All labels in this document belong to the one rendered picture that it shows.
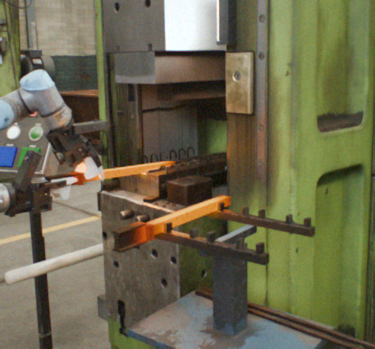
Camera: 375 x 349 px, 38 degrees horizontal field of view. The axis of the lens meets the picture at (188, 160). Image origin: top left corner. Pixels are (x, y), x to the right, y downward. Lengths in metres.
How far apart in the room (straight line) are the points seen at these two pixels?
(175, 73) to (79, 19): 9.45
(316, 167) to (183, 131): 0.68
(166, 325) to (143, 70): 0.76
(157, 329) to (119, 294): 0.54
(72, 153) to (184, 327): 0.55
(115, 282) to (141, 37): 0.80
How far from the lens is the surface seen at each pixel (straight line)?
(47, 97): 1.46
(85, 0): 11.20
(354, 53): 1.79
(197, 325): 1.36
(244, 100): 1.53
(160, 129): 1.98
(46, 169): 1.95
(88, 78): 11.13
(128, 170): 1.65
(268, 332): 1.33
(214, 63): 1.79
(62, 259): 2.03
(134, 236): 1.17
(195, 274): 1.64
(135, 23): 1.68
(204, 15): 1.69
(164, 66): 1.64
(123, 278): 1.81
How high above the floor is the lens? 1.34
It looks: 11 degrees down
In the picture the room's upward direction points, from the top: 1 degrees counter-clockwise
